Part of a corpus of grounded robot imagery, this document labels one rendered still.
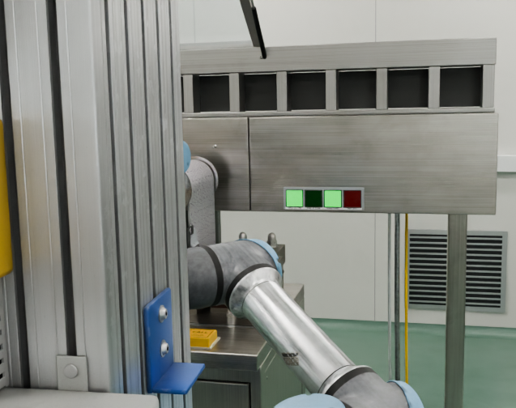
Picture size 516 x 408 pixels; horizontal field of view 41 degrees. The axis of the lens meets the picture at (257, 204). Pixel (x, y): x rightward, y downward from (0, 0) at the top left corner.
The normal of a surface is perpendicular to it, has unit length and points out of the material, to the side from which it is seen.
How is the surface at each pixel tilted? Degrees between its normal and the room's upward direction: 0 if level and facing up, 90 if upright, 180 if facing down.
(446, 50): 90
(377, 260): 90
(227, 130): 90
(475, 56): 90
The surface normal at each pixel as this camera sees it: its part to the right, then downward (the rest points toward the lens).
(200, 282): 0.21, 0.04
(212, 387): -0.23, 0.15
